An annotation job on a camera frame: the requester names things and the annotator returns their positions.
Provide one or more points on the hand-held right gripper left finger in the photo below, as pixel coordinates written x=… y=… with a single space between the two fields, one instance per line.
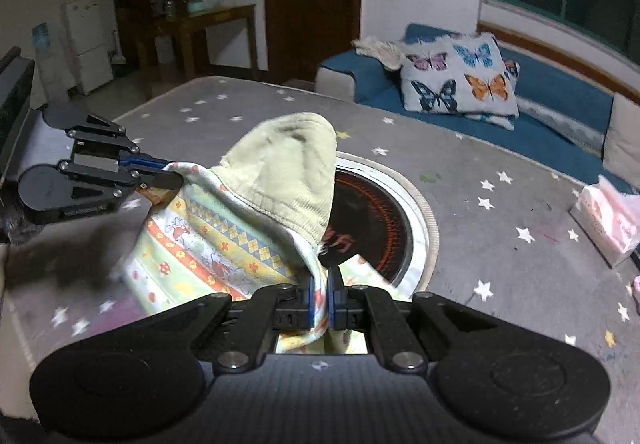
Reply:
x=307 y=304

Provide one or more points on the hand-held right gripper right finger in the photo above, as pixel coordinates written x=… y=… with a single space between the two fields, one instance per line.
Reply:
x=336 y=304

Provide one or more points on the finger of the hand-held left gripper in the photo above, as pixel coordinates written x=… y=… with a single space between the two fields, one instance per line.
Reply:
x=145 y=163
x=162 y=180

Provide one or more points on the patterned green child's garment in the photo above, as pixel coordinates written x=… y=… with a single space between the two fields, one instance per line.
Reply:
x=280 y=164

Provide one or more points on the round black induction cooktop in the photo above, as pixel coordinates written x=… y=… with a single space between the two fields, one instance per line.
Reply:
x=380 y=224

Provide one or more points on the white bin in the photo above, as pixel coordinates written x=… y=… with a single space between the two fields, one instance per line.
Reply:
x=164 y=49

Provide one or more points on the water dispenser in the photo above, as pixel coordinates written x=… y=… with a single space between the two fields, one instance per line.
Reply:
x=47 y=64

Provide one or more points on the white refrigerator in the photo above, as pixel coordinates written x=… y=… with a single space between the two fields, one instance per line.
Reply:
x=90 y=44

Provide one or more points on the wooden desk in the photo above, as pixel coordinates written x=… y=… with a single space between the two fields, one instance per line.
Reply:
x=220 y=17

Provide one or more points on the teal jar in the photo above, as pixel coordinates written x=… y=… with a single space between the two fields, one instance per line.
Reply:
x=196 y=2

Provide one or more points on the grey star-print tablecloth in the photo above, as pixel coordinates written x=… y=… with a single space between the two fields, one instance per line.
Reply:
x=500 y=234

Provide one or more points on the crumpled cream cloth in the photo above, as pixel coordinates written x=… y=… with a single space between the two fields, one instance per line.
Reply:
x=380 y=49

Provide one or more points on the butterfly print pillow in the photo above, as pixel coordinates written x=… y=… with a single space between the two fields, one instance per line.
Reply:
x=455 y=74

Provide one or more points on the pink tissue pack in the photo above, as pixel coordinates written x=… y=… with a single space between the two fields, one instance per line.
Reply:
x=607 y=219

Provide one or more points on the blue sofa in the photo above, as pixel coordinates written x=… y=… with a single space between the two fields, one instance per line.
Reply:
x=550 y=94

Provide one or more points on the small pink cloth item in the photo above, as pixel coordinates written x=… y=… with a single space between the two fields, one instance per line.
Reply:
x=636 y=291

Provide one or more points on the plain beige pillow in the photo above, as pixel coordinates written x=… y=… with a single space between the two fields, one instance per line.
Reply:
x=625 y=134

